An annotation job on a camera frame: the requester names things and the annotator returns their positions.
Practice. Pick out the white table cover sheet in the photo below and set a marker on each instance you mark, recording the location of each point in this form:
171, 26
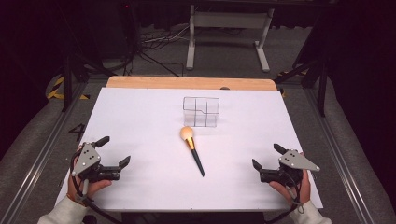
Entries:
149, 137

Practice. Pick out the clear acrylic organizer box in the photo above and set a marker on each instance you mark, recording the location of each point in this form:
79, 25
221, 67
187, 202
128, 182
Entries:
201, 112

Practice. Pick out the black tripod stand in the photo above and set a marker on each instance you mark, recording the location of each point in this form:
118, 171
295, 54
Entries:
320, 81
69, 77

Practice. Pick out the person's right hand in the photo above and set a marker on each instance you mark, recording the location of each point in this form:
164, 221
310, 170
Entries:
295, 189

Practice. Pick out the black device with red light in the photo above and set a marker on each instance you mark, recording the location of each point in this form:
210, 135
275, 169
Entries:
127, 29

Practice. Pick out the aluminium rail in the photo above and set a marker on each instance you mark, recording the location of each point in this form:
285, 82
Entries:
339, 161
34, 168

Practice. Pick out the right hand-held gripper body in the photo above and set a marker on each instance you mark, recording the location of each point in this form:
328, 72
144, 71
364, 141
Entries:
289, 168

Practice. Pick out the white metal stand frame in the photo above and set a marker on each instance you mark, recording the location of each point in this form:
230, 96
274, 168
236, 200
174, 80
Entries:
229, 20

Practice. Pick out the yellow black floor tape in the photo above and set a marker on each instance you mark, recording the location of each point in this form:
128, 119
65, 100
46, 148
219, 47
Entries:
57, 90

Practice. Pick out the person's left hand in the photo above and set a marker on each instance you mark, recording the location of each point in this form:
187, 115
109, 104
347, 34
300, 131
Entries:
93, 186

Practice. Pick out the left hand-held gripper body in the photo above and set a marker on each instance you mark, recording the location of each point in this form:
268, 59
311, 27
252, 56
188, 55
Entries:
87, 161

